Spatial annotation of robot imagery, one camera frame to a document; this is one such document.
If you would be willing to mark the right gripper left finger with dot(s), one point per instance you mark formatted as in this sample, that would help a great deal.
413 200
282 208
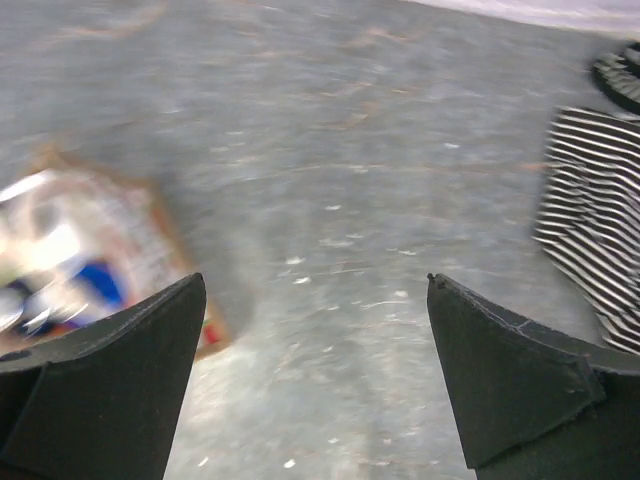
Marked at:
103 402

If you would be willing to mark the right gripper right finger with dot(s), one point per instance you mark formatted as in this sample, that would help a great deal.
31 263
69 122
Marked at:
531 402

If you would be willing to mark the canvas tote bag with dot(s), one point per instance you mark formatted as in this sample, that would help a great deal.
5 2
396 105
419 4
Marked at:
65 212

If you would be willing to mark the striped shirt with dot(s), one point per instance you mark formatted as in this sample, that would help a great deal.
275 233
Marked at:
588 217

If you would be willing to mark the striped dark garment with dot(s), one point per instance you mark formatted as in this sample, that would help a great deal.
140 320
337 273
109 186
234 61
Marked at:
616 75

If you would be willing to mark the blue bottle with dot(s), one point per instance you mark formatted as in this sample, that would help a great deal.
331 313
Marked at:
39 303

